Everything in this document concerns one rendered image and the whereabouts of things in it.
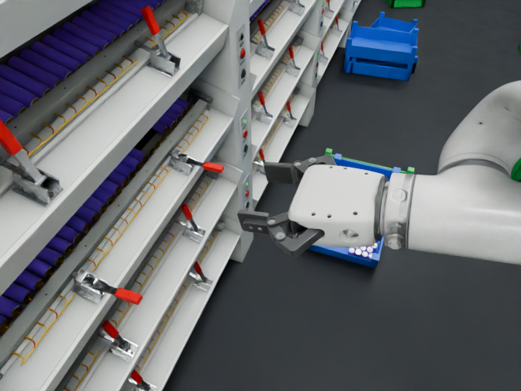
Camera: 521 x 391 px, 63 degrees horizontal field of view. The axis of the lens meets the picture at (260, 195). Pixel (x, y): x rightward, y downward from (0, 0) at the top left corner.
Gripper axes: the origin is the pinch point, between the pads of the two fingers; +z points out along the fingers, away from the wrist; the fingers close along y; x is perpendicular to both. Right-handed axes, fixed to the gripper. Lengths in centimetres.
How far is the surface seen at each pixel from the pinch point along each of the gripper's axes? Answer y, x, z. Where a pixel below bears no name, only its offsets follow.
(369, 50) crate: 148, -51, 13
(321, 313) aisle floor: 23, -65, 5
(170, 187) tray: 7.1, -7.6, 21.1
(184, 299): 7, -44, 31
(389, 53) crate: 148, -53, 5
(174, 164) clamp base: 11.5, -6.1, 22.2
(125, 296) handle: -14.7, -6.4, 14.9
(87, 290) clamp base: -15.4, -5.8, 20.6
